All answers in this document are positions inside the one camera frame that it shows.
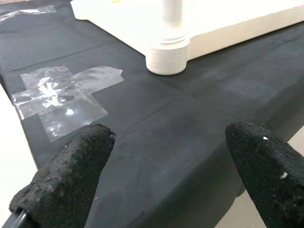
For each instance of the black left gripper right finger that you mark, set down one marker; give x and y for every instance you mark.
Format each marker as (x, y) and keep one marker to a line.
(273, 178)

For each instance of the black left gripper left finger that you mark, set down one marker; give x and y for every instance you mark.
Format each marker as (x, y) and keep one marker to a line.
(71, 171)

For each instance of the white plastic table leg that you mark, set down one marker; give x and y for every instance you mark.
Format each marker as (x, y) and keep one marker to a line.
(172, 14)

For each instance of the clear tape patch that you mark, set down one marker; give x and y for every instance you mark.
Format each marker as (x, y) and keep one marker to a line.
(59, 95)

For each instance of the black tablecloth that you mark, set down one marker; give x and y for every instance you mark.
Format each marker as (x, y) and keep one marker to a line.
(166, 118)

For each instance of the white plastic table top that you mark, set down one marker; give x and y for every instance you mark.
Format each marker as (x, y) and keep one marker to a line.
(237, 23)

